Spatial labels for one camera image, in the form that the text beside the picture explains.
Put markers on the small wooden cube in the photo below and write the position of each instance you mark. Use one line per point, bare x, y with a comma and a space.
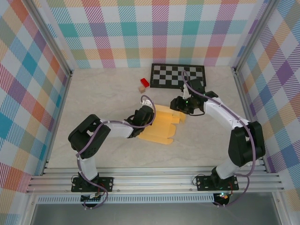
141, 89

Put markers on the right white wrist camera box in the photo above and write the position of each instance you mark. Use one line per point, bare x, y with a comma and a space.
185, 92

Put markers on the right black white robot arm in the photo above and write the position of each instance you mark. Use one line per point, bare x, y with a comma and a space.
246, 145

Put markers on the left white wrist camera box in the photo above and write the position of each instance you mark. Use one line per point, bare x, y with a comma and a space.
146, 102

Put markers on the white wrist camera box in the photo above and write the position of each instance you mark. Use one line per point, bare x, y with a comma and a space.
146, 102
185, 92

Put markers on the black grey chessboard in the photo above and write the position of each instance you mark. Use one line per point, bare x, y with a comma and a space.
168, 76

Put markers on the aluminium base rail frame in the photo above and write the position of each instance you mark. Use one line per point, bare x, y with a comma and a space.
152, 180

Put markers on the aluminium frame post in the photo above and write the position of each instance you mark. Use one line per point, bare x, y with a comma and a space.
250, 35
54, 38

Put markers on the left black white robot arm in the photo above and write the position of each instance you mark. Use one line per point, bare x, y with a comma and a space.
89, 140

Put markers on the yellow paper box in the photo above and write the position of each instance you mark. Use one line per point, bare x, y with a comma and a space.
164, 126

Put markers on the aluminium side rail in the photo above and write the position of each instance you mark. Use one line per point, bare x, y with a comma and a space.
61, 107
245, 105

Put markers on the small controller circuit board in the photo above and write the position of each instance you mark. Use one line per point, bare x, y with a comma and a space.
222, 195
92, 198

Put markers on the red rectangular block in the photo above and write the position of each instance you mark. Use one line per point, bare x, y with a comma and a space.
144, 82

